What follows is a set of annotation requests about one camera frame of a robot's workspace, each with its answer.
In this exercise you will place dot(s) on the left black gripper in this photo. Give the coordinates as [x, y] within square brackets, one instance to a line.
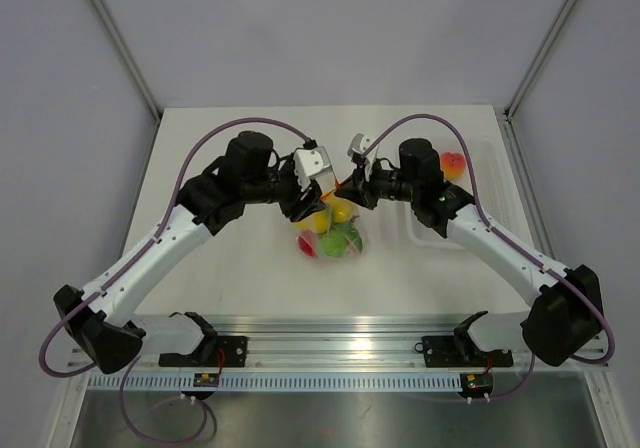
[297, 208]

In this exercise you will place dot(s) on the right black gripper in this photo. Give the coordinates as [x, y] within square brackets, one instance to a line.
[360, 186]

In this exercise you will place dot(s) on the yellow orange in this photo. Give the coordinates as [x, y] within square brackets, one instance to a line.
[317, 223]
[342, 211]

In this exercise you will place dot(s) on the yellow orange top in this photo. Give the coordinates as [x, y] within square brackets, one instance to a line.
[342, 211]

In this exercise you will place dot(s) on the red tomato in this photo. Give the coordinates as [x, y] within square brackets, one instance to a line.
[306, 246]

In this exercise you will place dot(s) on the clear zip top bag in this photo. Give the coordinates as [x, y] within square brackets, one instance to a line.
[327, 198]

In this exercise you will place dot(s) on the green lime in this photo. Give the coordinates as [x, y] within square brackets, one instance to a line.
[333, 244]

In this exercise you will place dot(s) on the watermelon slice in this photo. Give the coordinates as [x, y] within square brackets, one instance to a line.
[354, 238]

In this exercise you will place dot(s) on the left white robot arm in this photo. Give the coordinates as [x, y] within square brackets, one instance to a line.
[100, 316]

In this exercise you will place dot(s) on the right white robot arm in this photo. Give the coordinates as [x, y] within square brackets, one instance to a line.
[565, 307]

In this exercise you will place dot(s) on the red yellow peach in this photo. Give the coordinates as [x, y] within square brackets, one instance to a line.
[453, 165]

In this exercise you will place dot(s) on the white plastic basket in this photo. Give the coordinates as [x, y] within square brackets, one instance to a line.
[495, 192]

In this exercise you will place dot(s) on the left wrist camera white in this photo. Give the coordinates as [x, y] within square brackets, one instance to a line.
[314, 165]

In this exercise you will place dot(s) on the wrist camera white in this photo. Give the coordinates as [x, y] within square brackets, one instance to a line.
[314, 165]
[358, 147]

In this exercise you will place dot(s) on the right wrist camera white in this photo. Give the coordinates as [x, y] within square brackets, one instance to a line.
[358, 147]

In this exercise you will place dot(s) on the aluminium mounting rail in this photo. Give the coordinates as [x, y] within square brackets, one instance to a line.
[315, 344]

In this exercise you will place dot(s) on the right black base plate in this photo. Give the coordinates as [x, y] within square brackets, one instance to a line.
[440, 351]

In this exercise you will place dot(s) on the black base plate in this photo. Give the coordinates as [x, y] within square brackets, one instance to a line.
[226, 351]
[440, 351]

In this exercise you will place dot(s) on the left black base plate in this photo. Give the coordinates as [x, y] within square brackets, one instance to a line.
[226, 351]

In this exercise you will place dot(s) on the white slotted cable duct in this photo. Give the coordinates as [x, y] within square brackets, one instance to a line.
[280, 382]

